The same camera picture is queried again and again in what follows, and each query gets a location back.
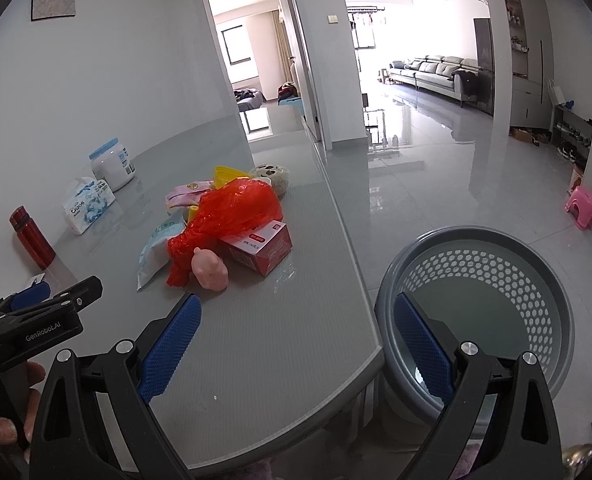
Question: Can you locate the light blue plastic pouch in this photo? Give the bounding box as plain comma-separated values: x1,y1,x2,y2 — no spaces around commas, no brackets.
136,211,185,290

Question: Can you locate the yellow plastic lid frame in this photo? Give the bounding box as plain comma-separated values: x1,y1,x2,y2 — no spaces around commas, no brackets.
214,166,250,188

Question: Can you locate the beige plush toy head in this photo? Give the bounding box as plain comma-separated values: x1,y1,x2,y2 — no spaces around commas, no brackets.
249,164,290,197

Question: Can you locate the white blue tissue pack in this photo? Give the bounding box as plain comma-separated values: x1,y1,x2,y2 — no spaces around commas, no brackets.
62,177,115,235

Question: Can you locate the grey perforated trash basket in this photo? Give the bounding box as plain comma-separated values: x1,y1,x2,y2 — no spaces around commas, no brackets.
375,226,575,424

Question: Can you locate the person's left hand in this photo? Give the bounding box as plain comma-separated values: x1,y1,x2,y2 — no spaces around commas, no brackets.
0,361,46,469

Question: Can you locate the red water bottle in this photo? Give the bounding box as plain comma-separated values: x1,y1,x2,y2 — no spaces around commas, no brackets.
10,206,56,270

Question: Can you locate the red plastic bag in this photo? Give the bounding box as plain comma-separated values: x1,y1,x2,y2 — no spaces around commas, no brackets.
167,178,283,287

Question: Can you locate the pink plastic stool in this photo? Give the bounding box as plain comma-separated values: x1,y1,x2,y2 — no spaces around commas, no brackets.
564,185,592,230

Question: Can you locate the pink snack packet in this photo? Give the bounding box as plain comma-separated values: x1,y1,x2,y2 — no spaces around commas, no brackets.
165,180,215,209

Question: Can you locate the cardboard box on floor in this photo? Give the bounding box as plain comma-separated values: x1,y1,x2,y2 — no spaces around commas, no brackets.
510,128,535,143

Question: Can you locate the grey sofa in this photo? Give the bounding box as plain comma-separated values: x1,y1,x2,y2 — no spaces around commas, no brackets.
387,55,479,105

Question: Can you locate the shoe rack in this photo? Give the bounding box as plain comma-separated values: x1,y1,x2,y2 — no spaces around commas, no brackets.
550,105,592,171

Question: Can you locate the bed in far room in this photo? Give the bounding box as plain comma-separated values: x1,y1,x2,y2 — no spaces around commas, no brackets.
234,88,267,112

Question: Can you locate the red white cardboard box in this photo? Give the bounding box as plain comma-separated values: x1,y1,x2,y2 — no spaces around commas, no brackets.
221,221,293,276

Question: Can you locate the white jar blue lid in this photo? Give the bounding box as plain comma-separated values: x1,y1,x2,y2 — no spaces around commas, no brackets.
89,138,136,192

